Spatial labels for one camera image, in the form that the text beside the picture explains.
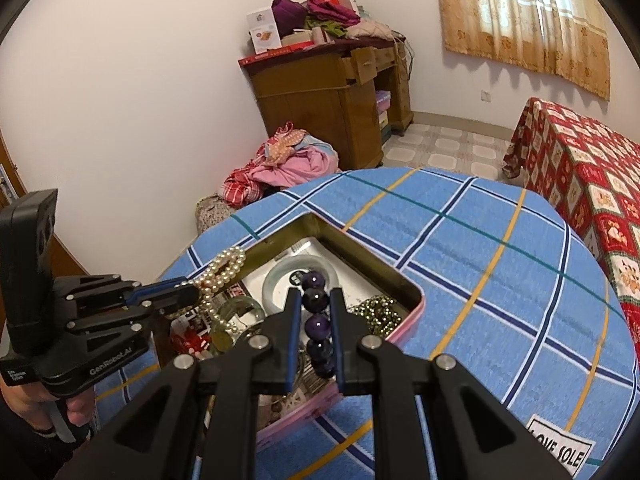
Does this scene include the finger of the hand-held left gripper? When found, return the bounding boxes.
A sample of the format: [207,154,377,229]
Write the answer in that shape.
[62,294,198,357]
[52,274,202,312]

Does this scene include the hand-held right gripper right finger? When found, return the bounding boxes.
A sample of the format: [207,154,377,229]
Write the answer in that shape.
[330,287,573,480]

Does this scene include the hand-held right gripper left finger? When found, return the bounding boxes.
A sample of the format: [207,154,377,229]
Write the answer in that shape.
[92,287,303,480]

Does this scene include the dark purple bead bracelet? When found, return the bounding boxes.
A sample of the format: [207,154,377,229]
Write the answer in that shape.
[300,270,337,381]

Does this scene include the red tassel cord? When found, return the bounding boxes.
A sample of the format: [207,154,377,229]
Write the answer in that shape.
[170,327,214,362]

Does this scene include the green jade bangle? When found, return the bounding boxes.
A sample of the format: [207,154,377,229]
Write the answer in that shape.
[209,296,267,358]

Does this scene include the pearl bracelet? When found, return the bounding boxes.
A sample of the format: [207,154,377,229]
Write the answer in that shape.
[190,246,248,336]

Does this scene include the pink tin box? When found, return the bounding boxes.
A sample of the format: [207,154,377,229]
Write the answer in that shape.
[150,212,426,453]

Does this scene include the person's left forearm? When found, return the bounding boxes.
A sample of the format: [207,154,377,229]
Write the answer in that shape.
[0,400,95,480]

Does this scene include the person's left hand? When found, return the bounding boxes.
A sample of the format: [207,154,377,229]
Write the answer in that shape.
[0,374,96,439]

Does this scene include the pale jade bangle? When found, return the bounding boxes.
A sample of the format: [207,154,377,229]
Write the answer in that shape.
[261,255,342,319]

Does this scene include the printed paper leaflet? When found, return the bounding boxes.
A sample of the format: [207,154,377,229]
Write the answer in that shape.
[170,280,246,336]

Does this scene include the wooden door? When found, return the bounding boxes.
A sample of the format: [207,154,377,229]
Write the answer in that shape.
[0,129,83,283]

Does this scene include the woven stool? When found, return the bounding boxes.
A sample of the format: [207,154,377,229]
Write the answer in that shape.
[194,194,242,235]

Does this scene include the blue plaid tablecloth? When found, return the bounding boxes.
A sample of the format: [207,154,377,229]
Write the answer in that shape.
[92,166,637,480]

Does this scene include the pile of pink clothes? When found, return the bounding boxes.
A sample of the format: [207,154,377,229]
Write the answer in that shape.
[216,121,342,207]

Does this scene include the plastic storage drawers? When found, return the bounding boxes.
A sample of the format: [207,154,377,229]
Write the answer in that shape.
[375,90,394,147]

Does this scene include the wooden desk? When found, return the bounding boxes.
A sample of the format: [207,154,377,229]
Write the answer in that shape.
[238,39,416,172]

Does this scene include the white cloth label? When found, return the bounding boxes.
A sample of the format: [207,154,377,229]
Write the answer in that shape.
[526,412,597,472]

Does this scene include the flat red box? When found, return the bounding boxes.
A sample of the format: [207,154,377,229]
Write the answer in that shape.
[238,41,347,67]

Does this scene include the white printed box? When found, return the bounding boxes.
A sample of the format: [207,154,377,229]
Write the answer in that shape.
[245,6,282,56]

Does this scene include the bed with red patchwork quilt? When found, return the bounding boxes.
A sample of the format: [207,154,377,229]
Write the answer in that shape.
[501,96,640,357]

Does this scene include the purple cloth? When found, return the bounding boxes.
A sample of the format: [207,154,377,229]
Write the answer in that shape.
[271,0,309,37]

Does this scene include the beige cloth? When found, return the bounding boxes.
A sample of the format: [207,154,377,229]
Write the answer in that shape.
[345,19,396,41]

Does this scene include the maroon cloth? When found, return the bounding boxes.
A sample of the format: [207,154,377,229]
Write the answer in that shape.
[306,0,362,28]

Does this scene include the wide tan patterned curtain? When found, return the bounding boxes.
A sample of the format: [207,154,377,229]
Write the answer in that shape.
[431,0,613,102]

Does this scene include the gold bead bracelet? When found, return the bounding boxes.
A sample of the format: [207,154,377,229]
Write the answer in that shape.
[347,296,404,334]

